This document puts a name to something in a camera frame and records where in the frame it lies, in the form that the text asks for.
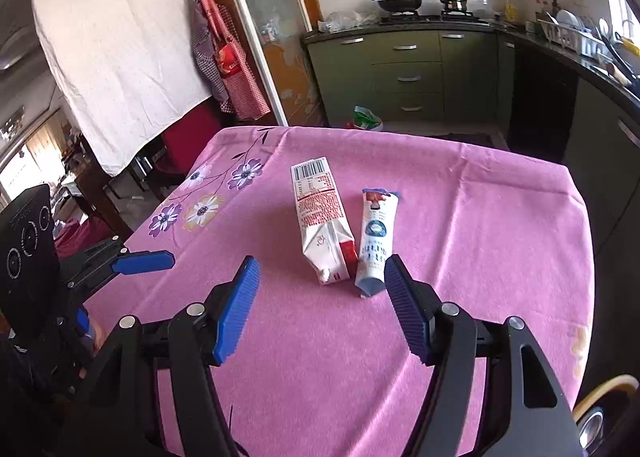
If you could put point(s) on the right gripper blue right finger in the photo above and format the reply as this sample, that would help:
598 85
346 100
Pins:
414 305

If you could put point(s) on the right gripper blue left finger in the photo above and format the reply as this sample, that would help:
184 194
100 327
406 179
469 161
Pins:
231 305

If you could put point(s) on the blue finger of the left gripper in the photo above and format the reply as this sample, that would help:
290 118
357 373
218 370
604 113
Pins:
131 263

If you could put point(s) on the white blue yogurt pouch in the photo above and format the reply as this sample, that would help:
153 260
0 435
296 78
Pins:
376 240

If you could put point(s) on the red white milk carton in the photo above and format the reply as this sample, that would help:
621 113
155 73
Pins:
327 240

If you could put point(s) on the red Coca-Cola can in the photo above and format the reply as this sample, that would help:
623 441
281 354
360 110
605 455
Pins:
590 429

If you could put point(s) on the yellow-rimmed black trash bin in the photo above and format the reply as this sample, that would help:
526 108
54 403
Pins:
619 400

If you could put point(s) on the person's left hand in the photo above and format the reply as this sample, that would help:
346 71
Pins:
95 337

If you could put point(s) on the red chair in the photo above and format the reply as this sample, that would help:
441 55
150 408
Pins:
168 159

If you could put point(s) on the green snack bag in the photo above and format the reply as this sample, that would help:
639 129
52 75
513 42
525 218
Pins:
364 119

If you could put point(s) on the green lower drawer cabinet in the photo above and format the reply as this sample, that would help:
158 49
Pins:
442 74

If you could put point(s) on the red checked apron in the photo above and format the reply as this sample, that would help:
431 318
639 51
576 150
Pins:
222 62

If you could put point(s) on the white hanging cloth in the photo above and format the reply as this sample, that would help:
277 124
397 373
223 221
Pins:
125 68

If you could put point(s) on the dark lower counter cabinets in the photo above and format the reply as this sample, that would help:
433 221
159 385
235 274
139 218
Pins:
567 110

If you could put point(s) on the white plastic bag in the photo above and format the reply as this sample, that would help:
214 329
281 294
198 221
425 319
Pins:
344 21

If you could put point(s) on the small steel pot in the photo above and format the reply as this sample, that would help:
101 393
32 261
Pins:
454 6

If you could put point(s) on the black wok with lid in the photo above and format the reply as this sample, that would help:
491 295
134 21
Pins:
399 6

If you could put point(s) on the wooden rolling pin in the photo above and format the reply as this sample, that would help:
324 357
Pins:
615 72

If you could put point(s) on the white dish rack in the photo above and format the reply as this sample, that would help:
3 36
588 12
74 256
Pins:
578 41

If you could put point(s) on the black frying pan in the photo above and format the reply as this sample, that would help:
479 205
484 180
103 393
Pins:
624 68

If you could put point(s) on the glass sliding door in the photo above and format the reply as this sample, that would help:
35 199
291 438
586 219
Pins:
274 31

